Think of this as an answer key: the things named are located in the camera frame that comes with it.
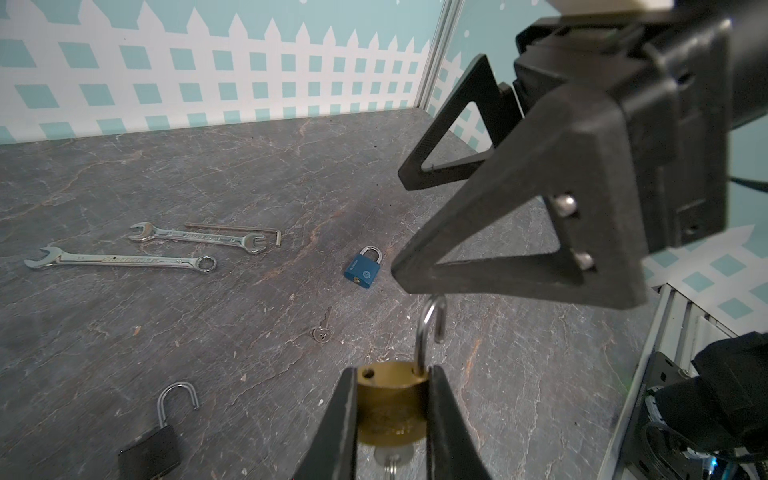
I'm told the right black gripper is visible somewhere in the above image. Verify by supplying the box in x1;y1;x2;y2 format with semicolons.
391;0;734;311

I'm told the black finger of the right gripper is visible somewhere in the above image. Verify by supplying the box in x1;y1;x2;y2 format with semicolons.
397;53;523;192

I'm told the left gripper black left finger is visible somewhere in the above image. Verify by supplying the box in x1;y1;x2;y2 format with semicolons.
293;367;358;480

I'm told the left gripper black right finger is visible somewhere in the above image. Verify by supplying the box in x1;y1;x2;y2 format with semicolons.
426;365;491;480

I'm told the small key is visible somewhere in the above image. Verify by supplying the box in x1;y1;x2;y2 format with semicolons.
374;444;415;480
310;306;332;344

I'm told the brass padlock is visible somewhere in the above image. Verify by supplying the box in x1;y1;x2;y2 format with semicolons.
357;295;447;447

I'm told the dark purple padlock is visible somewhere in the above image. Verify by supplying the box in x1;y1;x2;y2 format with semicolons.
117;381;200;480

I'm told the blue padlock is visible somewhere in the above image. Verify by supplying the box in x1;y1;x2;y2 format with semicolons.
344;246;383;289

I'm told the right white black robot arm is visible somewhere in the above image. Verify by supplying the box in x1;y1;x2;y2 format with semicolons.
391;1;767;309

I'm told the thin brown hex key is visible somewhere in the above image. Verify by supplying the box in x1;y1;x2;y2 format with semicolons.
184;223;283;246

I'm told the short silver wrench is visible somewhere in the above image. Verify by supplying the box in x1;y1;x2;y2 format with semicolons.
128;222;268;255

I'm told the long silver wrench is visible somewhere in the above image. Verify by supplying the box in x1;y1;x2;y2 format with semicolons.
24;247;217;274

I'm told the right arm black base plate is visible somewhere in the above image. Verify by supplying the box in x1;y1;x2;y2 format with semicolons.
620;332;768;480

